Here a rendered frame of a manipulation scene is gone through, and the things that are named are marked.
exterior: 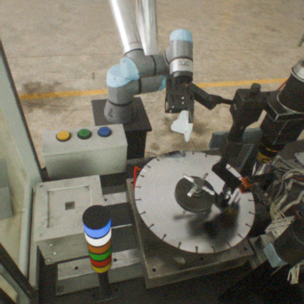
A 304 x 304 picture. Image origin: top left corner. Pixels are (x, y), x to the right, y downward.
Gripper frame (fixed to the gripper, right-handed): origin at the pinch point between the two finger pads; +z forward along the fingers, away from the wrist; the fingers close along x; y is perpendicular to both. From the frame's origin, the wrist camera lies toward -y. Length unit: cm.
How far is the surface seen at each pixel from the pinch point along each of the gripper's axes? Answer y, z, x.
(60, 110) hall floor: 78, -58, -157
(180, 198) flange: 4.8, 18.7, 8.6
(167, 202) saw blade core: 8.4, 19.8, 8.2
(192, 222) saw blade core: 2.4, 24.6, 11.3
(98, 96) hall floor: 47, -78, -170
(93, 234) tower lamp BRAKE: 24.5, 24.5, 34.2
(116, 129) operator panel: 22.9, -5.5, -14.8
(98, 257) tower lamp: 24.3, 29.8, 26.3
